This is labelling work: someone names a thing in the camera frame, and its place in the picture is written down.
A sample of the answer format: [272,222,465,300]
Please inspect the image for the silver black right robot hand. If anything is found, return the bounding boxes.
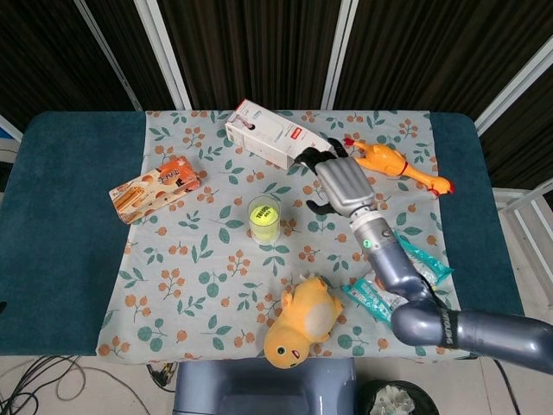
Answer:
[293,137,376,217]

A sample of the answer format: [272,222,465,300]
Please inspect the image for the orange rubber chicken toy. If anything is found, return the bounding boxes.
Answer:
[343,137,455,198]

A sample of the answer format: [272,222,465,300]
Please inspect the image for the clear plastic cup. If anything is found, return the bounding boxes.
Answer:
[246,195,282,246]

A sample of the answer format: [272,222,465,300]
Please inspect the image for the teal fabric table cover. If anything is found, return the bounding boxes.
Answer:
[0,111,531,358]

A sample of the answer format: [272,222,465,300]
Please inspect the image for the white carton box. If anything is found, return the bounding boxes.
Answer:
[224,99,333,170]

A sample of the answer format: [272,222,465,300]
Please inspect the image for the teal clear snack bag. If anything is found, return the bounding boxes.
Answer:
[342,231,454,325]

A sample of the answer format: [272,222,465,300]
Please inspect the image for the yellow plush animal toy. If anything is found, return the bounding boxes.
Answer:
[264,276,345,370]

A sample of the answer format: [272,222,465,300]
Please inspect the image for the floral leaf print tablecloth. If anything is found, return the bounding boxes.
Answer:
[97,110,471,360]

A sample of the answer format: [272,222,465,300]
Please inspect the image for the power strip with plugs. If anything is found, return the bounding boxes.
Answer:
[145,361,179,388]

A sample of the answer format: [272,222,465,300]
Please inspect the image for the white blue framed board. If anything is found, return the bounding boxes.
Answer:
[0,114,23,150]

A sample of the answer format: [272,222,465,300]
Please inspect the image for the white metal rack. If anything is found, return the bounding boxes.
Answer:
[494,179,553,278]

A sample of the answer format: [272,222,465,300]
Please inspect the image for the orange biscuit snack box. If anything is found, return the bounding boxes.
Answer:
[108,155,201,226]

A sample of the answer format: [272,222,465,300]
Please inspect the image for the black trash bin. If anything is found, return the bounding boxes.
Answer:
[359,379,440,415]

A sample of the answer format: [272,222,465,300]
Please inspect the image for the blue-grey robot torso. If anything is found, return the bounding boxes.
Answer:
[172,357,359,415]

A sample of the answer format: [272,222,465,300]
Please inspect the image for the loose floor cables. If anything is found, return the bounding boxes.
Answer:
[0,354,109,415]

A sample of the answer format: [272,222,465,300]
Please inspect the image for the white partition frame post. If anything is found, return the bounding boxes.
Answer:
[321,0,360,110]
[473,34,553,133]
[133,0,192,110]
[73,0,143,112]

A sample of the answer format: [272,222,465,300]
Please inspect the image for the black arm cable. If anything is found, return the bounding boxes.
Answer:
[492,358,524,415]

